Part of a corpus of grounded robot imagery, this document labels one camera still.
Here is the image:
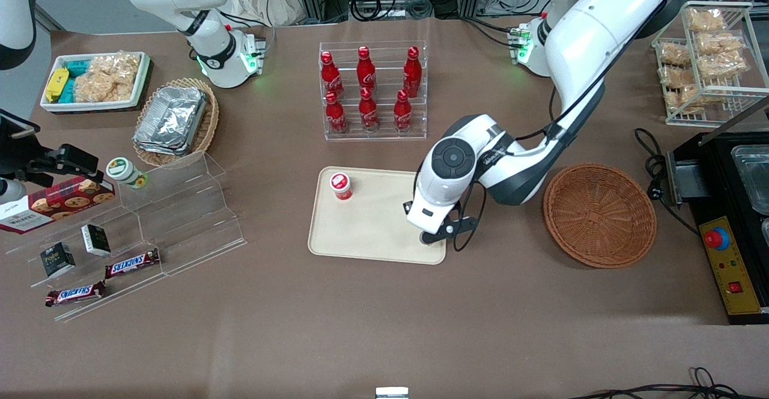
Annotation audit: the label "beige plastic tray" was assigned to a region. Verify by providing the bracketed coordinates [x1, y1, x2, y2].
[308, 166, 449, 266]

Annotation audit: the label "light wicker basket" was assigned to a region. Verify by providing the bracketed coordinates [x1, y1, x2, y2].
[133, 77, 220, 168]

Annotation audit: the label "brown wicker basket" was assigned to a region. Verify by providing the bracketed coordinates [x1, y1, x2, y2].
[543, 163, 657, 269]

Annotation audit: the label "red cookie box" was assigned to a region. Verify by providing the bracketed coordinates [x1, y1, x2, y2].
[0, 176, 116, 235]

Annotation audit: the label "green lid cup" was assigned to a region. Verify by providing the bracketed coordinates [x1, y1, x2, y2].
[106, 157, 148, 189]

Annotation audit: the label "white plastic bin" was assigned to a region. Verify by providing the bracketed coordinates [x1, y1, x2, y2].
[40, 51, 151, 114]

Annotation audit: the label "yellow snack pack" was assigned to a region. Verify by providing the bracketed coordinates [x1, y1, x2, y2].
[46, 67, 70, 103]

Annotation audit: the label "small black box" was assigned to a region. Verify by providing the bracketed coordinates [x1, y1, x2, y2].
[40, 242, 76, 278]
[81, 224, 112, 257]

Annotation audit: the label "large rice cracker bag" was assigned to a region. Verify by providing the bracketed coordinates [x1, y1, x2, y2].
[73, 52, 142, 103]

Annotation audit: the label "foil container stack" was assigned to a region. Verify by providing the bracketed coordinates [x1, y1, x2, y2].
[133, 86, 209, 157]

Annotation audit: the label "clear acrylic bottle rack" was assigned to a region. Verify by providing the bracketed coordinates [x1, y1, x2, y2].
[319, 41, 428, 142]

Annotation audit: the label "red lid cup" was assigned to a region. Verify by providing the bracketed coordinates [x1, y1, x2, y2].
[329, 172, 353, 203]

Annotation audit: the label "snickers bar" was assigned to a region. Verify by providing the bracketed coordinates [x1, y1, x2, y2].
[105, 248, 161, 279]
[45, 281, 107, 308]

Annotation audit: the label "red cola bottle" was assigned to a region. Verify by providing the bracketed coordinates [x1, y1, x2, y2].
[320, 51, 344, 99]
[403, 46, 422, 98]
[357, 46, 377, 94]
[325, 91, 348, 134]
[394, 90, 413, 133]
[359, 87, 380, 132]

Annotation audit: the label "clear acrylic stepped shelf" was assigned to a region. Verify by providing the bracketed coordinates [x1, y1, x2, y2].
[0, 151, 247, 323]

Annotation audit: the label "black sealing machine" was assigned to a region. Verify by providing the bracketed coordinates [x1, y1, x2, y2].
[667, 96, 769, 326]

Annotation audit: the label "red emergency button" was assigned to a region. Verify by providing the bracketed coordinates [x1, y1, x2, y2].
[704, 227, 731, 251]

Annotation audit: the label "small cracker bag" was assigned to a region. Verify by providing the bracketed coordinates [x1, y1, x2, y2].
[694, 31, 746, 57]
[664, 85, 702, 115]
[658, 65, 698, 91]
[658, 41, 691, 67]
[687, 7, 728, 33]
[697, 52, 749, 81]

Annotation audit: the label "metal pan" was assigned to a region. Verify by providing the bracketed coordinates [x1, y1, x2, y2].
[731, 145, 769, 216]

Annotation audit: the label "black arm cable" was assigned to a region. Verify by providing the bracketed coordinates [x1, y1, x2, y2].
[452, 79, 607, 253]

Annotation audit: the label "black base cables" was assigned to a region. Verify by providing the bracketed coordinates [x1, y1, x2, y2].
[217, 10, 277, 57]
[461, 16, 518, 48]

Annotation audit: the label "black power cable with plug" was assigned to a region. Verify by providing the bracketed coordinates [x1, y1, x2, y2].
[634, 127, 701, 234]

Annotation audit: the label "black floor cables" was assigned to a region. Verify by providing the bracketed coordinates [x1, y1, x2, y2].
[568, 367, 769, 399]

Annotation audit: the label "white wire rack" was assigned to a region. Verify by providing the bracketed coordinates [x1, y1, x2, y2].
[652, 1, 769, 128]

